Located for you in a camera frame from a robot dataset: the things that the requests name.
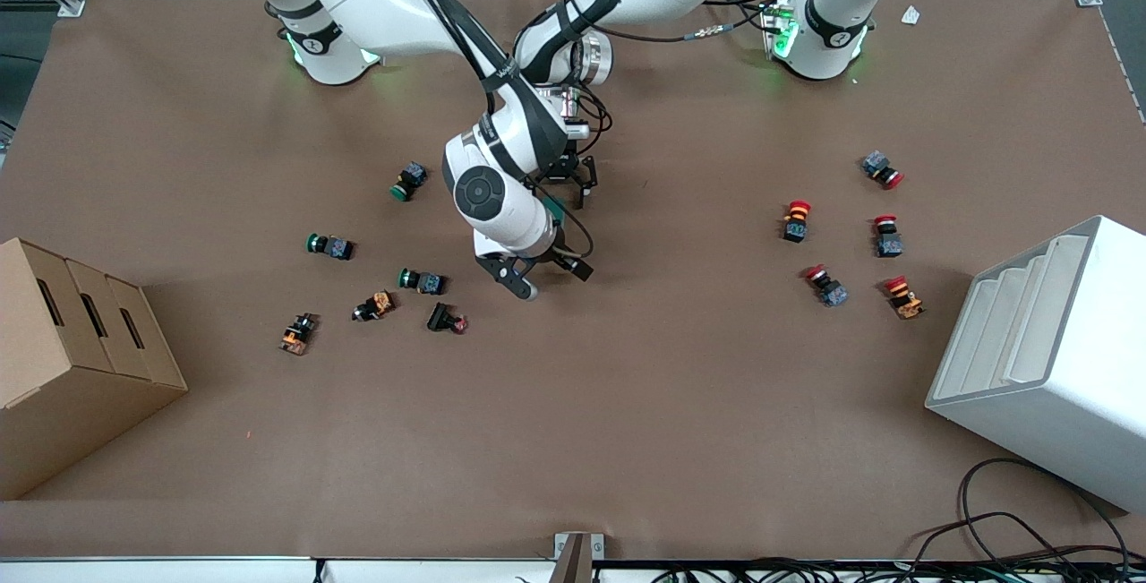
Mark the white stepped rack box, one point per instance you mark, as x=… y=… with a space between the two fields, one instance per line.
x=1056 y=386

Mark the green load switch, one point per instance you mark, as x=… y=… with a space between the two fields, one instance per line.
x=551 y=206

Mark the green push button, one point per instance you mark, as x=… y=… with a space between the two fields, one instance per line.
x=407 y=182
x=331 y=247
x=423 y=281

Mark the brown cardboard box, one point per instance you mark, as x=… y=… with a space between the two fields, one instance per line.
x=72 y=386

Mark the black button orange base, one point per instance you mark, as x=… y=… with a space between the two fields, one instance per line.
x=374 y=305
x=297 y=334

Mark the red mushroom button orange base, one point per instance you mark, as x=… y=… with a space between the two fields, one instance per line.
x=903 y=298

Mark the metal table bracket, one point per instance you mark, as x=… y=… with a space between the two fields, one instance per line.
x=577 y=556

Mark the brown paper table mat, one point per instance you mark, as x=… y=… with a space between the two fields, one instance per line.
x=627 y=386

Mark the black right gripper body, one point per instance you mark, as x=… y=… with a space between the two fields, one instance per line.
x=568 y=261

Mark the red mushroom button black base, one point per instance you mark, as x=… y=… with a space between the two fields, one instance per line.
x=796 y=223

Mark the white paper scrap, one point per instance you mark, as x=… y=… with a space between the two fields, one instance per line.
x=910 y=15

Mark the black switch red tip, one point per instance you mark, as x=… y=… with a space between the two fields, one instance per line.
x=445 y=318

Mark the red mushroom button grey base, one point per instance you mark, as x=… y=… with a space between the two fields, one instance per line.
x=882 y=169
x=827 y=287

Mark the white table edge rail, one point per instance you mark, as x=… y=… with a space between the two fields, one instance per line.
x=179 y=570

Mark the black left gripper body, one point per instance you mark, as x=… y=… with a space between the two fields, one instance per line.
x=566 y=170

